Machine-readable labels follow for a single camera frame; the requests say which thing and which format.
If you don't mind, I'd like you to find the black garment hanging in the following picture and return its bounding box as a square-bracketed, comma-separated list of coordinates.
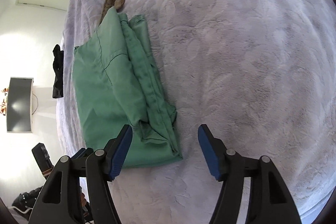
[52, 44, 64, 99]

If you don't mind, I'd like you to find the lavender plush blanket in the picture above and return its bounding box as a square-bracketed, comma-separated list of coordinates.
[55, 0, 336, 224]

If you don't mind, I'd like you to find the grey wall monitor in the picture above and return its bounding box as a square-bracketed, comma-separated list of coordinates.
[6, 77, 34, 133]

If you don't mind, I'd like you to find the brown knit scarf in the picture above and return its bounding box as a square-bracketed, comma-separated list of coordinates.
[99, 0, 125, 24]

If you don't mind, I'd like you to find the black bag on floor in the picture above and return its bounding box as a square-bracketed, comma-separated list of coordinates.
[11, 143, 54, 220]

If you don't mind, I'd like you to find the green shirt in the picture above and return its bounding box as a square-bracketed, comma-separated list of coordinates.
[72, 8, 182, 168]

